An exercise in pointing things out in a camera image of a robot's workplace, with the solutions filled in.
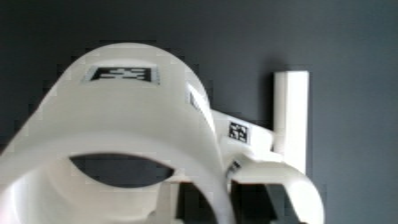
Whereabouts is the white lamp shade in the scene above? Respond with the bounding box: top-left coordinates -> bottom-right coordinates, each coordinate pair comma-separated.
0,43 -> 235,224

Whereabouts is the white L-shaped fence wall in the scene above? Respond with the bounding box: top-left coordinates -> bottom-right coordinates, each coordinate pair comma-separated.
274,71 -> 309,172

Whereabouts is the white lamp base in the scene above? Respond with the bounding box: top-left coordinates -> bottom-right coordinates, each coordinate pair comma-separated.
212,111 -> 283,178

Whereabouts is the white light bulb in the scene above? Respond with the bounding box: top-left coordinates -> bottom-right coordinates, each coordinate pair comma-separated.
233,162 -> 325,224

